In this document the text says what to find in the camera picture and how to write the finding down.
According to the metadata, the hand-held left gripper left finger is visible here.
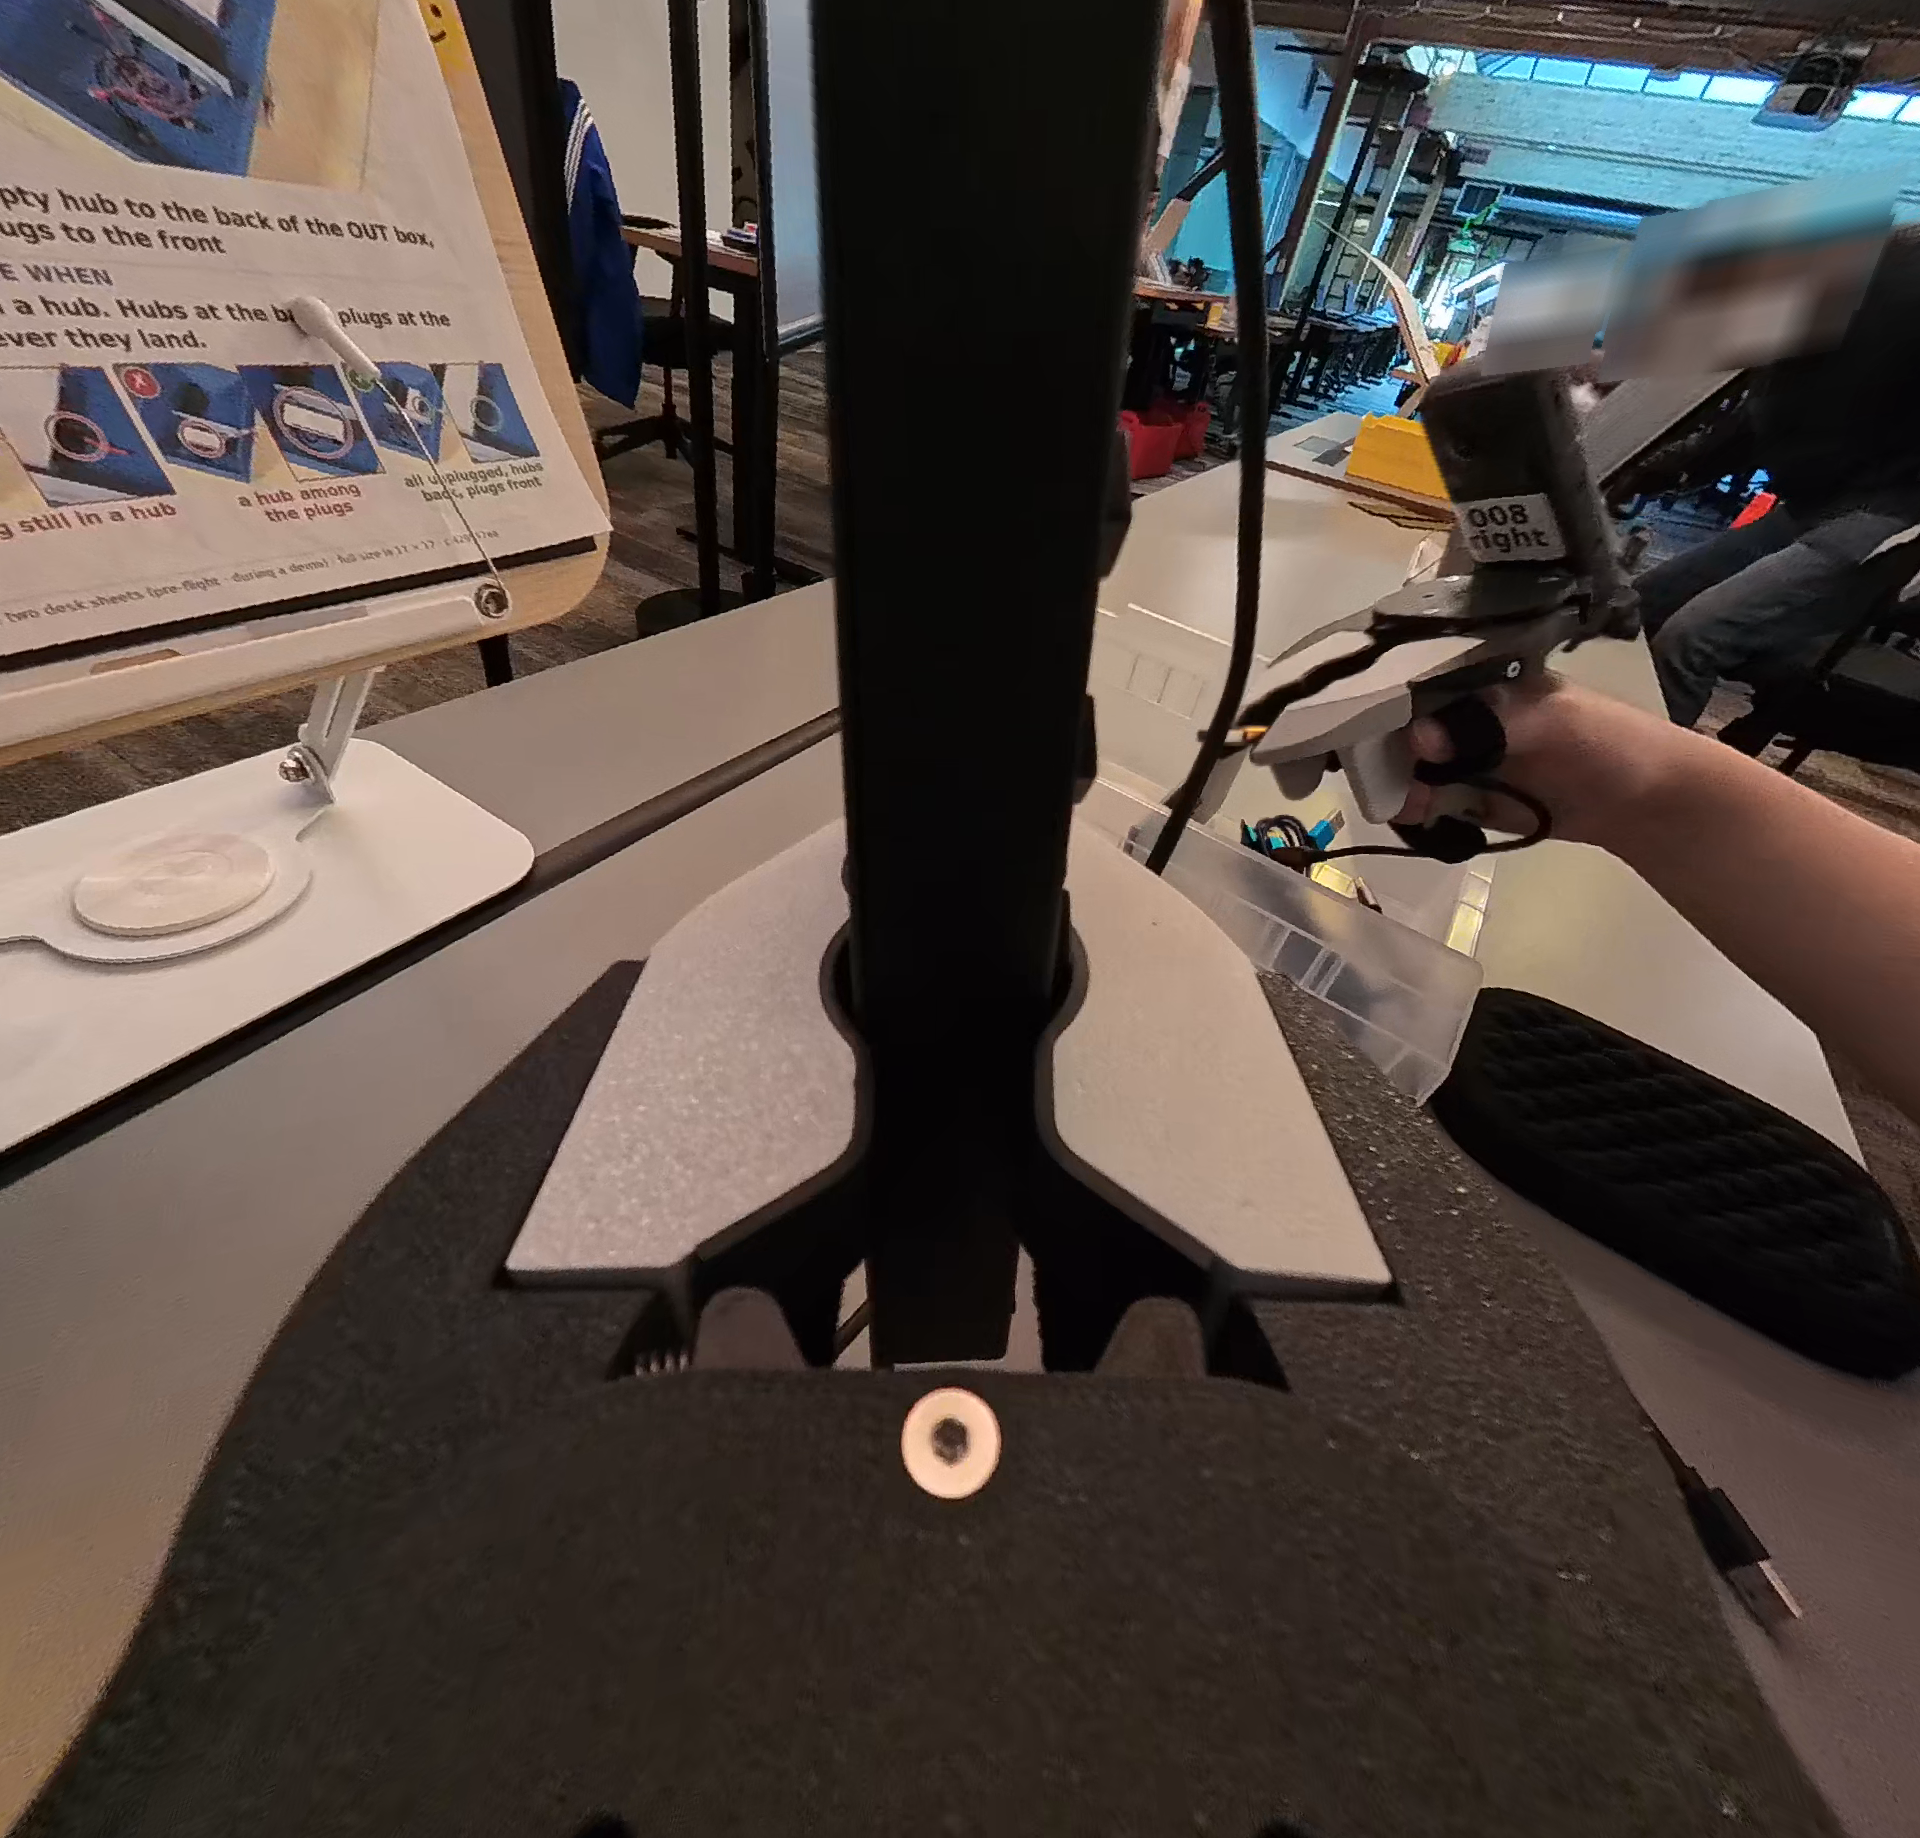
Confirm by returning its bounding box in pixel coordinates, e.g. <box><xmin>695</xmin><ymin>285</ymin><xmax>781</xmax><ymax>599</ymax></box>
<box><xmin>506</xmin><ymin>820</ymin><xmax>879</xmax><ymax>1297</ymax></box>

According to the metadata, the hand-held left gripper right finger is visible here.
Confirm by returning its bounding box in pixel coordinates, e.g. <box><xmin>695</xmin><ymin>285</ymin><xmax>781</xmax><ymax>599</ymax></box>
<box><xmin>1031</xmin><ymin>839</ymin><xmax>1399</xmax><ymax>1297</ymax></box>

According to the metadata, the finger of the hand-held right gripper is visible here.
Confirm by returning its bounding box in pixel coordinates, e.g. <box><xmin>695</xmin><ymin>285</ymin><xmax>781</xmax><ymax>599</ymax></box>
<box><xmin>1250</xmin><ymin>636</ymin><xmax>1521</xmax><ymax>804</ymax></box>
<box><xmin>1266</xmin><ymin>613</ymin><xmax>1449</xmax><ymax>688</ymax></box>

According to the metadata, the gold-plug black usb cable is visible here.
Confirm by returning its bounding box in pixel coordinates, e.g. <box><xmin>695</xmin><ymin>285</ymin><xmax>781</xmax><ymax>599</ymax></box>
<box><xmin>1200</xmin><ymin>621</ymin><xmax>1555</xmax><ymax>867</ymax></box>

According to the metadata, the clear plastic bin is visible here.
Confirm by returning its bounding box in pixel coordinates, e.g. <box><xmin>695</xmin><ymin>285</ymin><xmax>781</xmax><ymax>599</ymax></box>
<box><xmin>1078</xmin><ymin>601</ymin><xmax>1489</xmax><ymax>1104</ymax></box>

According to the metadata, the black usb hub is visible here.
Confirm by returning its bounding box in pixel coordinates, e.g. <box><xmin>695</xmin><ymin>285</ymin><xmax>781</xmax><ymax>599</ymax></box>
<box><xmin>806</xmin><ymin>0</ymin><xmax>1180</xmax><ymax>1373</ymax></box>

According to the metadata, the person's right forearm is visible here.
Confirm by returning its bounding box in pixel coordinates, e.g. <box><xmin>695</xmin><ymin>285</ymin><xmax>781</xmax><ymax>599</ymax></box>
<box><xmin>1561</xmin><ymin>675</ymin><xmax>1920</xmax><ymax>1120</ymax></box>

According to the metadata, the yellow plastic bin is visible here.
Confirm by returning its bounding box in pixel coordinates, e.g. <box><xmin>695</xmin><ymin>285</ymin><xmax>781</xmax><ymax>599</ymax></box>
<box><xmin>1346</xmin><ymin>411</ymin><xmax>1460</xmax><ymax>511</ymax></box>

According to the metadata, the red storage bin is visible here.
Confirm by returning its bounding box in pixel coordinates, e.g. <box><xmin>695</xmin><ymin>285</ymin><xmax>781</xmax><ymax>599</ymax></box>
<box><xmin>1116</xmin><ymin>403</ymin><xmax>1211</xmax><ymax>482</ymax></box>

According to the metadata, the white stand base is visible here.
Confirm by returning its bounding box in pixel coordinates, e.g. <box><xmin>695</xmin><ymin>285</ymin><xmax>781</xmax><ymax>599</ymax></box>
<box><xmin>0</xmin><ymin>669</ymin><xmax>538</xmax><ymax>1149</ymax></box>

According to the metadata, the black quilted wrist rest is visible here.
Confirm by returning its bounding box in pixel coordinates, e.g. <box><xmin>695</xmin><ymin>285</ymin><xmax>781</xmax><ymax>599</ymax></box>
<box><xmin>1428</xmin><ymin>988</ymin><xmax>1920</xmax><ymax>1384</ymax></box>

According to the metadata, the ceiling projector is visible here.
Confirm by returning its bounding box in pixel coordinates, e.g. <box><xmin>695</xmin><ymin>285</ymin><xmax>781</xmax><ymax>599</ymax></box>
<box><xmin>1753</xmin><ymin>36</ymin><xmax>1876</xmax><ymax>132</ymax></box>

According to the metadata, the blue jacket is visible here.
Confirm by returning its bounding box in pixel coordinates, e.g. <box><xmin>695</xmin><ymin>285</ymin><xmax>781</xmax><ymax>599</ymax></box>
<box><xmin>558</xmin><ymin>77</ymin><xmax>648</xmax><ymax>407</ymax></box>

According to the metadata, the black-plug thin usb cable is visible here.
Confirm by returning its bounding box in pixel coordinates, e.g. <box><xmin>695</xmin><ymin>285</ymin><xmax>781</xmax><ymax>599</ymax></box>
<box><xmin>1657</xmin><ymin>1434</ymin><xmax>1811</xmax><ymax>1630</ymax></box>

